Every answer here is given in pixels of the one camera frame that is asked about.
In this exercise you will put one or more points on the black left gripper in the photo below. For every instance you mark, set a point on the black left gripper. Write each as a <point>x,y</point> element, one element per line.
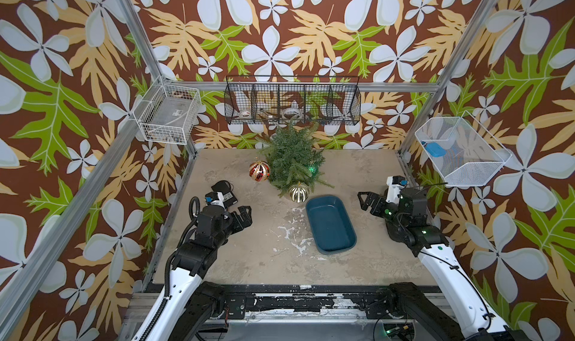
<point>245,217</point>

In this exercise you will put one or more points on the gold ribbed ornament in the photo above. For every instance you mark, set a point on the gold ribbed ornament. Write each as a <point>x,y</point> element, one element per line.
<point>299,192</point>

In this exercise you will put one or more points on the teal plastic tray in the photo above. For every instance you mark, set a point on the teal plastic tray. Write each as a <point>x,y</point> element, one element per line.
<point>330,225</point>

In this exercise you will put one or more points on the black wire basket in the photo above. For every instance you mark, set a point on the black wire basket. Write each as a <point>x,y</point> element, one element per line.
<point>268,99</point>

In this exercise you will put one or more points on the blue object in mesh basket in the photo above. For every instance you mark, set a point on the blue object in mesh basket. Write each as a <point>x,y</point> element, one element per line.
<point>435,150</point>

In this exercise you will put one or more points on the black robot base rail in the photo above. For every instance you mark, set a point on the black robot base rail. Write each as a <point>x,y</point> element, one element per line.
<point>239,302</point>

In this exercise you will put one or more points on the white mesh basket right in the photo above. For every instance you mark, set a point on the white mesh basket right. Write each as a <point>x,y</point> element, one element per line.
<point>474,156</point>

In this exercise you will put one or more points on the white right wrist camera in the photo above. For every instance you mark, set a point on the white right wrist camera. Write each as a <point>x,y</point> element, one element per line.
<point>395,185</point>

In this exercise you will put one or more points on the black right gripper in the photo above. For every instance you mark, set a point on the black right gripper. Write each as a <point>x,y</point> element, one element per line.
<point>379,199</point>

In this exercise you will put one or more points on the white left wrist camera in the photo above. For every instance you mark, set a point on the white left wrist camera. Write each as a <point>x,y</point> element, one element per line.
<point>215,198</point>

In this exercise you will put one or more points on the red and gold ornament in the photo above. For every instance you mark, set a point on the red and gold ornament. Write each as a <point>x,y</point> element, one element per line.
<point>259,171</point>

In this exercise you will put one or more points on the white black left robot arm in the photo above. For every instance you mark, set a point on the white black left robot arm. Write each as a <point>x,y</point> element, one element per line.
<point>185,271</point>

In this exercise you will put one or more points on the small green christmas tree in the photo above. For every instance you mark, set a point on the small green christmas tree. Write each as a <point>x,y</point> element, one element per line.
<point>289,153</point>

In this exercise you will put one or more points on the black power adapter box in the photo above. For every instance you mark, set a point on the black power adapter box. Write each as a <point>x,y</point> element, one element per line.
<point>227,190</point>

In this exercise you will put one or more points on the white wire basket left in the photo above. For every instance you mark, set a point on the white wire basket left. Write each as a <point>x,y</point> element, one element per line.
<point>167,113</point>

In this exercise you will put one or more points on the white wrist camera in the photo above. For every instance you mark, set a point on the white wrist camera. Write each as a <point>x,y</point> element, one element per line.
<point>395,185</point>
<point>215,198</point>

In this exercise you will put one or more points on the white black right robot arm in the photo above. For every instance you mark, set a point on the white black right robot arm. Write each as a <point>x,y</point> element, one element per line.
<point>474,319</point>

